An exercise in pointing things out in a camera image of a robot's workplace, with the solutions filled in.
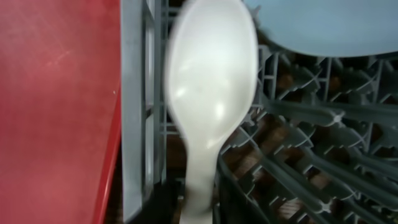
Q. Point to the white plastic spoon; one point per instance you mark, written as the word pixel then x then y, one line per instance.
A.
pixel 210 79

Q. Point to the light blue plate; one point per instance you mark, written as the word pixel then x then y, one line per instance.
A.
pixel 329 28

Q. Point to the grey dishwasher rack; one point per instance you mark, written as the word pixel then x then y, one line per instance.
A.
pixel 318 144

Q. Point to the red serving tray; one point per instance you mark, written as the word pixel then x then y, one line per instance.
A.
pixel 60 71

